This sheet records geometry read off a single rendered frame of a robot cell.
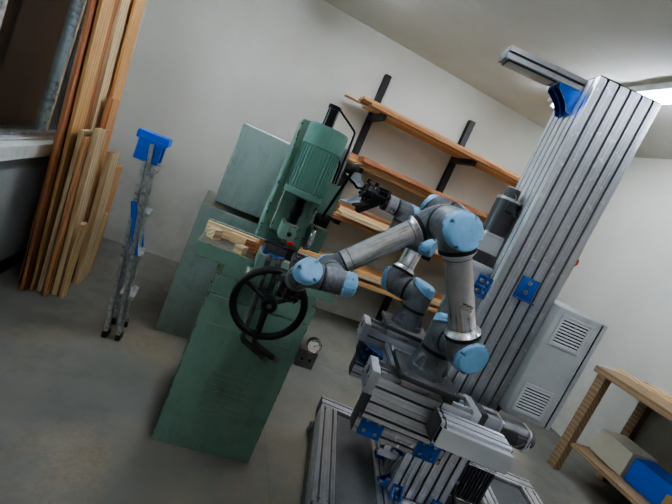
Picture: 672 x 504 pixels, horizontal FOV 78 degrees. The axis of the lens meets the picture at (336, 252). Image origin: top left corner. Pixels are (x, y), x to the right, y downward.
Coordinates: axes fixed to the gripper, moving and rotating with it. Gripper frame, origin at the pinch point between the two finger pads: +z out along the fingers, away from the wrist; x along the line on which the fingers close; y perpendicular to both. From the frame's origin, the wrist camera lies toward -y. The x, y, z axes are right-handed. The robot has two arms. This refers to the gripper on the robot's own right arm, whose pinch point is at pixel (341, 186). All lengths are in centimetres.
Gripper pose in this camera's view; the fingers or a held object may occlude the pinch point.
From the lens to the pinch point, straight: 174.9
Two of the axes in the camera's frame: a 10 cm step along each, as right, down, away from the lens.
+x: -1.6, 8.0, -5.8
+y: 4.0, -4.9, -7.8
